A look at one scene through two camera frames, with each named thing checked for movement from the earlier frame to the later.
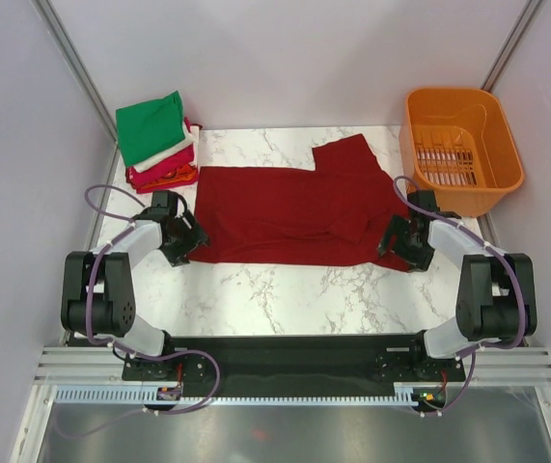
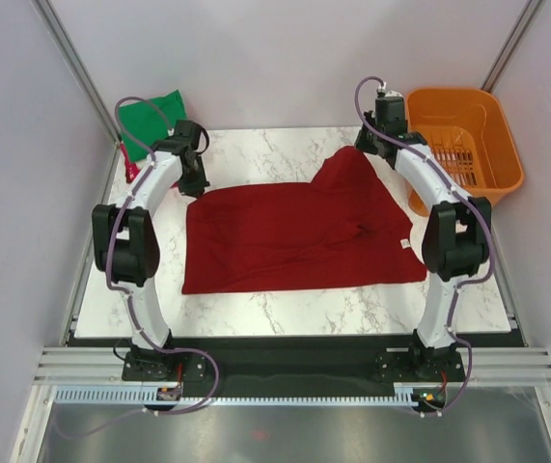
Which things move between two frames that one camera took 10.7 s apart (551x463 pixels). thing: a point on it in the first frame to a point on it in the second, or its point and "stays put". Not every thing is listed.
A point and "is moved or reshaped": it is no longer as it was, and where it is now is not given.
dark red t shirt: (335, 213) is moved or reshaped
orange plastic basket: (457, 144) stays put
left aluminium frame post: (78, 66) stays put
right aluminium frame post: (508, 52) stays put
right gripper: (419, 260) to (361, 143)
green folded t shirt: (150, 126) stays put
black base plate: (306, 365) stays put
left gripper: (195, 239) to (196, 189)
